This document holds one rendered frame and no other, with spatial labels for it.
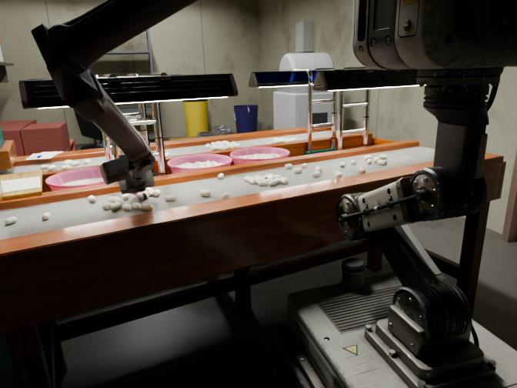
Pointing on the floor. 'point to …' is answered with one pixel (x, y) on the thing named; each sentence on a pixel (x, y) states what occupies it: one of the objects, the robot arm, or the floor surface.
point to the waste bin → (245, 118)
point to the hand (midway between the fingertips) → (133, 191)
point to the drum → (195, 116)
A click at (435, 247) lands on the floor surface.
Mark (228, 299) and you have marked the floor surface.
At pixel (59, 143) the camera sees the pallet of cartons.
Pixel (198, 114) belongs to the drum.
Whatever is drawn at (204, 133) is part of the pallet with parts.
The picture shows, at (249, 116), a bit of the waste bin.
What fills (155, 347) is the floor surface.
